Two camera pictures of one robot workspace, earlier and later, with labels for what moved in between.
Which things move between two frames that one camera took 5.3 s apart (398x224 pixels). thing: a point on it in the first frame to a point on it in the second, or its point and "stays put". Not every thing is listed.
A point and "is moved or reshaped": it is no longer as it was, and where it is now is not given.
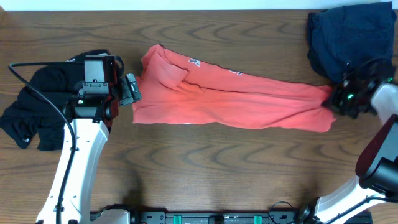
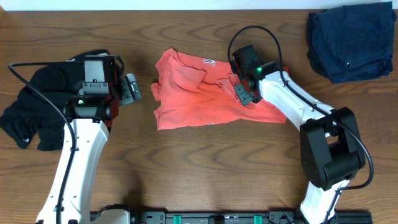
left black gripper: [129, 89] stays put
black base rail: [140, 216] stays put
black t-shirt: [33, 120] stays put
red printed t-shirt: [175, 89] is moved or reshaped
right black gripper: [336, 101] to [244, 99]
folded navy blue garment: [342, 38] stays put
